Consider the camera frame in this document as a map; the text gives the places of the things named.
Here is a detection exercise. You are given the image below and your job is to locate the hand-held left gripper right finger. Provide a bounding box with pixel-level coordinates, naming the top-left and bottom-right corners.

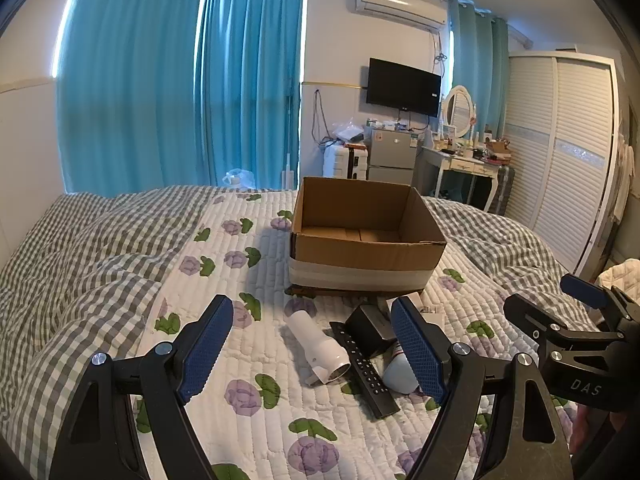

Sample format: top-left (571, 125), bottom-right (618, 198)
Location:
top-left (389, 296), bottom-right (576, 480)

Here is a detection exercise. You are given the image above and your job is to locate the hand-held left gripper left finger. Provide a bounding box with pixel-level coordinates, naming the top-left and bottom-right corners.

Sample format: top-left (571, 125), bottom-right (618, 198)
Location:
top-left (47, 294), bottom-right (236, 480)

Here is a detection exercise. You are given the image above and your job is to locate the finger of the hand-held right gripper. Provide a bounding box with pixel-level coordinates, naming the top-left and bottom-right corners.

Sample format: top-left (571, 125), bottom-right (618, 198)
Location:
top-left (559, 273), bottom-right (612, 312)
top-left (502, 292), bottom-right (558, 345)

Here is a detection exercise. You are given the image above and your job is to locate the white round jar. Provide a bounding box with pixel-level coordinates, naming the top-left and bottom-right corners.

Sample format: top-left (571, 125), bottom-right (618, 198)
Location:
top-left (382, 342), bottom-right (422, 395)

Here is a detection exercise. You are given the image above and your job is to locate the small white box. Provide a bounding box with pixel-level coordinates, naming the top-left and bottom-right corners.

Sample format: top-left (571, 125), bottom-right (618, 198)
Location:
top-left (376, 293), bottom-right (452, 334)

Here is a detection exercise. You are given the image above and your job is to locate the small black box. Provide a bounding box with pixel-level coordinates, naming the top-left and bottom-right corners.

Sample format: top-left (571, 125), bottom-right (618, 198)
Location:
top-left (346, 303), bottom-right (397, 359)

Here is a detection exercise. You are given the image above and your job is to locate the black remote control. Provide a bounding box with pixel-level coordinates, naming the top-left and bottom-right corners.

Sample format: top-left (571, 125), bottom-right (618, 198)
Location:
top-left (328, 320), bottom-right (401, 420)

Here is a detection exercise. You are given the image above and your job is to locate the white cylindrical bottle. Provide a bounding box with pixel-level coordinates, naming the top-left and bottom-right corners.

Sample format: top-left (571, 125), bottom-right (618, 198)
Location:
top-left (279, 309), bottom-right (354, 387)

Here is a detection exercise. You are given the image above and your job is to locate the brown cardboard box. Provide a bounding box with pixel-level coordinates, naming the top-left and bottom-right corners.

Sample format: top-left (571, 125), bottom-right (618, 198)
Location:
top-left (287, 176), bottom-right (448, 298)

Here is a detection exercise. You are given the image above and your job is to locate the person's right hand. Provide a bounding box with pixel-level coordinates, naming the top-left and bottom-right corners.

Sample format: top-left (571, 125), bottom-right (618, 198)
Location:
top-left (570, 405), bottom-right (603, 457)

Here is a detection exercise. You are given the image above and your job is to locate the white padded cloth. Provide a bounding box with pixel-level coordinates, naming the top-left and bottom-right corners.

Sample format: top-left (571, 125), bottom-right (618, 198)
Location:
top-left (597, 259), bottom-right (640, 302)

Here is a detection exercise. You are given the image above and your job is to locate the white floral quilt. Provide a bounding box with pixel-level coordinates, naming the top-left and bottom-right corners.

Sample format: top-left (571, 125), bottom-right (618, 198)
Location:
top-left (117, 187), bottom-right (583, 480)

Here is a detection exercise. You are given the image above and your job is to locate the grey suitcase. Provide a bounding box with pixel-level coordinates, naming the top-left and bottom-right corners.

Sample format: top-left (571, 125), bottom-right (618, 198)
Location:
top-left (492, 165), bottom-right (516, 217)

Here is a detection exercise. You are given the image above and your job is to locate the white louvred wardrobe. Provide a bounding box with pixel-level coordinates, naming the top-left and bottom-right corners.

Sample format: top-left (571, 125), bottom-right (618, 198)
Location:
top-left (499, 52), bottom-right (627, 287)

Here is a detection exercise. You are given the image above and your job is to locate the floral quilted bedspread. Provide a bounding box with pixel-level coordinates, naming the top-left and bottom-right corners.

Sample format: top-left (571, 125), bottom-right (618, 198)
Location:
top-left (0, 184), bottom-right (610, 480)

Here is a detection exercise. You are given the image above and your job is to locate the white dressing table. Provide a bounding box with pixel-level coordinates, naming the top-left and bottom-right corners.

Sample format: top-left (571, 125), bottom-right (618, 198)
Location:
top-left (414, 144), bottom-right (502, 214)

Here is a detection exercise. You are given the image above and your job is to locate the white plastic bag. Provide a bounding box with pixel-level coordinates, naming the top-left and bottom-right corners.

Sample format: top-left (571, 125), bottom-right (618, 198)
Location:
top-left (222, 167), bottom-right (256, 190)

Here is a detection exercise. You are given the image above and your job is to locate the silver small fridge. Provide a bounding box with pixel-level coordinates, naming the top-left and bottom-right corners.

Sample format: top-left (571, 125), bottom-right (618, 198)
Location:
top-left (367, 127), bottom-right (419, 184)

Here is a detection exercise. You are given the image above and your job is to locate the white suitcase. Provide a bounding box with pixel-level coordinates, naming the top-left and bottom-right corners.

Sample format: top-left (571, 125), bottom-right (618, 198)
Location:
top-left (322, 142), bottom-right (351, 179)

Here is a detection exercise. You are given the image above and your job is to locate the white oval mirror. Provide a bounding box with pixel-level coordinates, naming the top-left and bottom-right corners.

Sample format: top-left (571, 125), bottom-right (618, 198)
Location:
top-left (440, 84), bottom-right (476, 142)

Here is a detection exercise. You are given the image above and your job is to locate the clear plastic bag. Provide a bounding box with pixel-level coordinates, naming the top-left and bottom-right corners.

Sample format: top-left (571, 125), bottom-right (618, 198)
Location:
top-left (332, 120), bottom-right (366, 144)

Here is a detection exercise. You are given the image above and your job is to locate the narrow teal curtain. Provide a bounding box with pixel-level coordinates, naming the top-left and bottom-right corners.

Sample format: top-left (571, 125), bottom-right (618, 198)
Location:
top-left (447, 0), bottom-right (509, 142)

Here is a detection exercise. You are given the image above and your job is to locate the wide teal curtain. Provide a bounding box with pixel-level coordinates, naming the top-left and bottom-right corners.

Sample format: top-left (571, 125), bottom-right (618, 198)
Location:
top-left (52, 0), bottom-right (207, 196)

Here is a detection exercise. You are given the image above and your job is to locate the white air conditioner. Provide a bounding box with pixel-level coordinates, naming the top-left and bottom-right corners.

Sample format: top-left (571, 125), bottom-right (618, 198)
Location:
top-left (348, 0), bottom-right (448, 31)

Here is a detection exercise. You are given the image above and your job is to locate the black wall television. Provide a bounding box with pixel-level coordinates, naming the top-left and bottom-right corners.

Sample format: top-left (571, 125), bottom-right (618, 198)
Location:
top-left (365, 57), bottom-right (443, 117)

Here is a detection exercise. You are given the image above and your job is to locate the hanging wall cable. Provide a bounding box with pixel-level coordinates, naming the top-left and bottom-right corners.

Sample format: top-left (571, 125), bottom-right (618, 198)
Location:
top-left (312, 88), bottom-right (332, 149)

